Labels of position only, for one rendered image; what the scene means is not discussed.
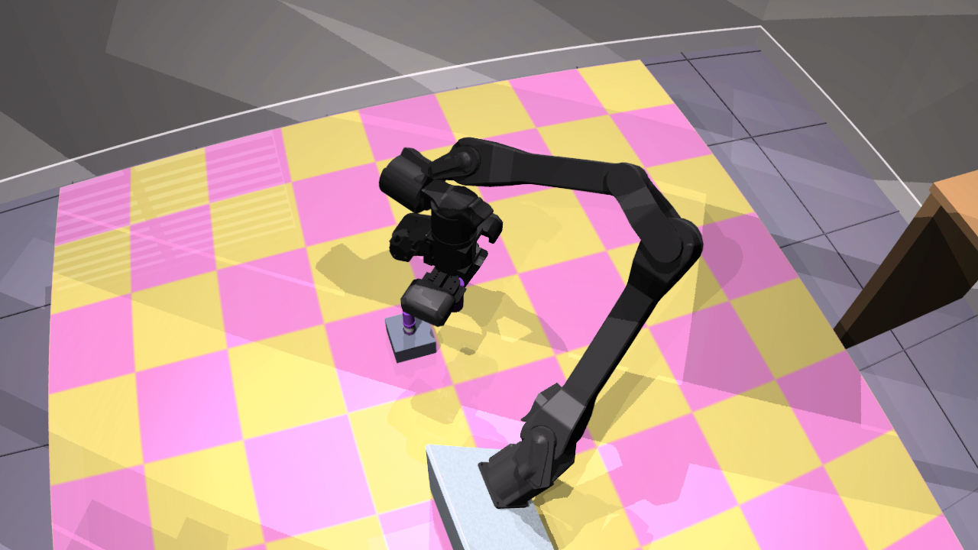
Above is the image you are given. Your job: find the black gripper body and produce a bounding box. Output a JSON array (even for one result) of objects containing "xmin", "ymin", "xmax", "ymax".
[{"xmin": 400, "ymin": 213, "xmax": 503, "ymax": 328}]

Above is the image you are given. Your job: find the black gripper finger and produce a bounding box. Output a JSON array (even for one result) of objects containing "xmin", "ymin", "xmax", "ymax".
[
  {"xmin": 460, "ymin": 248, "xmax": 488, "ymax": 288},
  {"xmin": 422, "ymin": 272, "xmax": 466, "ymax": 305}
]

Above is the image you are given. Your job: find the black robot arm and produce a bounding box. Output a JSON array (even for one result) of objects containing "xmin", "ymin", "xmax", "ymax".
[{"xmin": 379, "ymin": 137, "xmax": 703, "ymax": 509}]

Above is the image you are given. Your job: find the purple cylinder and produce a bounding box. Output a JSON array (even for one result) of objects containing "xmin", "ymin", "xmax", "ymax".
[
  {"xmin": 402, "ymin": 310, "xmax": 416, "ymax": 334},
  {"xmin": 452, "ymin": 277, "xmax": 464, "ymax": 312}
]

